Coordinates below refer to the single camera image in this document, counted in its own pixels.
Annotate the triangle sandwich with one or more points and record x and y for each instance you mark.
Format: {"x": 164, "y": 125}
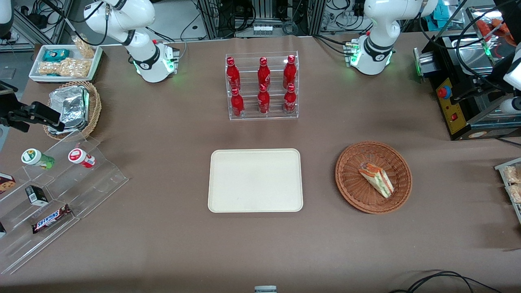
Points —
{"x": 377, "y": 179}

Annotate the small grey device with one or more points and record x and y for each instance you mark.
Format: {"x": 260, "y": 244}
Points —
{"x": 265, "y": 289}

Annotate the small peanut snack bag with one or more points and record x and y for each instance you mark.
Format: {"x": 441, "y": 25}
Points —
{"x": 84, "y": 48}

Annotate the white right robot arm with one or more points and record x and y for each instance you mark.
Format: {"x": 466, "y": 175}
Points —
{"x": 134, "y": 24}

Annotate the silver foil container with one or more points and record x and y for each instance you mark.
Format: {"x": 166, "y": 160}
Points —
{"x": 72, "y": 108}

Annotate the brown cookie box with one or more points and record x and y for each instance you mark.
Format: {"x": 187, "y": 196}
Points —
{"x": 5, "y": 184}

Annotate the white power strip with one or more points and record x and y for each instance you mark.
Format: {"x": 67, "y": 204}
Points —
{"x": 262, "y": 29}

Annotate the red lidded cup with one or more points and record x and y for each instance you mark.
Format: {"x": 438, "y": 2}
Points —
{"x": 80, "y": 157}

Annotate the right edge snack tray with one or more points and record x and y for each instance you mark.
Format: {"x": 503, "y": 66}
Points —
{"x": 501, "y": 165}

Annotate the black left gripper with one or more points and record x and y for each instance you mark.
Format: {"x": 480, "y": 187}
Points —
{"x": 472, "y": 92}

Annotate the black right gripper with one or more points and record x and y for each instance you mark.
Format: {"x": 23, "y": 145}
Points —
{"x": 9, "y": 106}

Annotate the clear bag of crackers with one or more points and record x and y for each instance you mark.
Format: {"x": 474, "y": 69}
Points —
{"x": 513, "y": 174}
{"x": 515, "y": 193}

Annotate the silver plate with green light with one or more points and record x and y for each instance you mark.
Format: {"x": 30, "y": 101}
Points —
{"x": 423, "y": 63}

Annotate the clear acrylic stepped display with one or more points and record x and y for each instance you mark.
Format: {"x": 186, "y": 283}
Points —
{"x": 93, "y": 179}

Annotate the clear acrylic bottle rack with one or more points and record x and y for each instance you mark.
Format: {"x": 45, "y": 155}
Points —
{"x": 248, "y": 116}

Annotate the orange packet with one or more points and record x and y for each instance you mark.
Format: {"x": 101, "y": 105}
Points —
{"x": 490, "y": 28}

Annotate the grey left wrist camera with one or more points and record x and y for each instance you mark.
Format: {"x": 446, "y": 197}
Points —
{"x": 512, "y": 106}

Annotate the long peanut snack bag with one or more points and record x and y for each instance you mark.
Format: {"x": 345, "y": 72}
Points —
{"x": 65, "y": 68}

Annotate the green lidded cup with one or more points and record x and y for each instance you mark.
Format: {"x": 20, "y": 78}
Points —
{"x": 36, "y": 158}

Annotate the Snickers chocolate bar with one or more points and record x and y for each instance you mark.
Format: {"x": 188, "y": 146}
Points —
{"x": 51, "y": 219}

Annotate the cream rectangular serving tray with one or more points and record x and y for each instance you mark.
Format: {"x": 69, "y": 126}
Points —
{"x": 255, "y": 180}

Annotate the brown round wicker basket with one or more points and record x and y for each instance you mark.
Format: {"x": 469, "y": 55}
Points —
{"x": 354, "y": 179}

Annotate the tan wicker basket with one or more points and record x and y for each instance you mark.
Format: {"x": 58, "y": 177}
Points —
{"x": 94, "y": 106}

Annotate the teal snack packet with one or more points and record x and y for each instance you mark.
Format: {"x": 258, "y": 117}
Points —
{"x": 56, "y": 55}

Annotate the red emergency stop button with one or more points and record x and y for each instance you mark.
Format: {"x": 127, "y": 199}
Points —
{"x": 444, "y": 92}

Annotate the red cola bottle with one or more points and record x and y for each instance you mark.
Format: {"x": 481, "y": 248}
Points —
{"x": 237, "y": 105}
{"x": 289, "y": 73}
{"x": 233, "y": 75}
{"x": 263, "y": 101}
{"x": 290, "y": 101}
{"x": 263, "y": 75}

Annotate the white snack bin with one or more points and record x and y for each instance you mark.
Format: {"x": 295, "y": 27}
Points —
{"x": 36, "y": 69}

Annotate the steel pan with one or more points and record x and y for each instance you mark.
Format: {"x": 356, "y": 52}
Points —
{"x": 468, "y": 55}

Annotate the small black box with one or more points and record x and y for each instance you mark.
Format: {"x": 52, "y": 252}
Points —
{"x": 36, "y": 195}

